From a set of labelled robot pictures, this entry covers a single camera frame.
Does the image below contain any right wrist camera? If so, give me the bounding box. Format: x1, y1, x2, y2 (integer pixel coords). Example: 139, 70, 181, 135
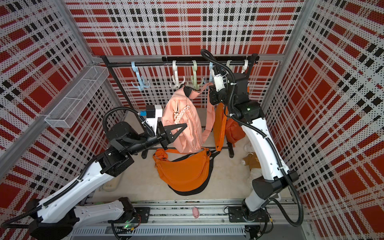
213, 67, 225, 92

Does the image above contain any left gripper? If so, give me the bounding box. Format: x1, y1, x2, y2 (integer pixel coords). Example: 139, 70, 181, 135
126, 120, 187, 157

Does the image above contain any black garment rack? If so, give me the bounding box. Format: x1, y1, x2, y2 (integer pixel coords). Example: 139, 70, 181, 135
103, 52, 263, 157

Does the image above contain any black wall hook strip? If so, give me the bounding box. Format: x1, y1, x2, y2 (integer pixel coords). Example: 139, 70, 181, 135
161, 55, 260, 63

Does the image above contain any white teddy bear brown shirt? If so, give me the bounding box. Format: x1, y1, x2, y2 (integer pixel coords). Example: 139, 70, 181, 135
242, 142, 261, 171

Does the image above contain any orange bag with black trim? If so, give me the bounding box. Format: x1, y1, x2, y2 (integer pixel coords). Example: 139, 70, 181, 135
153, 148, 220, 196

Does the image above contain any light blue hook far left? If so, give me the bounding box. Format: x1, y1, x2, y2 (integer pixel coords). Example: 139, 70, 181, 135
131, 62, 150, 92

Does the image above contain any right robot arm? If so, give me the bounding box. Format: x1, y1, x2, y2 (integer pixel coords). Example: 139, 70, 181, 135
201, 49, 304, 227

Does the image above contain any small pink object on rail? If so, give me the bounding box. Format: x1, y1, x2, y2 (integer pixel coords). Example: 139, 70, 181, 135
192, 207, 200, 219

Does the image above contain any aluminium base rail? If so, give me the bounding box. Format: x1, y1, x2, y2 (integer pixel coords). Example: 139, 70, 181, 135
64, 199, 314, 238

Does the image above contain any white wire mesh basket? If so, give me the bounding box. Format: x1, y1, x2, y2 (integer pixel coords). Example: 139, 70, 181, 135
45, 66, 109, 128

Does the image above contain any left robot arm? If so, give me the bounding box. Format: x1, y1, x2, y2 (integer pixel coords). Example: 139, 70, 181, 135
1, 105, 187, 240

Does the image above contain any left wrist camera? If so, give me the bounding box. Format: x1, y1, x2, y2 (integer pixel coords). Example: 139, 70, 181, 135
140, 105, 163, 134

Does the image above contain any pink bag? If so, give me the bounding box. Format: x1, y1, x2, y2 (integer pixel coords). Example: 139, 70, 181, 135
162, 83, 215, 154

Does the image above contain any green hook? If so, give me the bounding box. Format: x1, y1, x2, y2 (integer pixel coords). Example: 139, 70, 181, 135
191, 60, 200, 91
226, 60, 233, 70

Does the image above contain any white hook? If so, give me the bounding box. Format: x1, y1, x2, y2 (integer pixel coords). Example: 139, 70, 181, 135
170, 61, 185, 89
241, 59, 249, 74

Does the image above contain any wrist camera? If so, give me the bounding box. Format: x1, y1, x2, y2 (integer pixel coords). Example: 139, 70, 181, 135
213, 67, 225, 92
140, 105, 163, 134

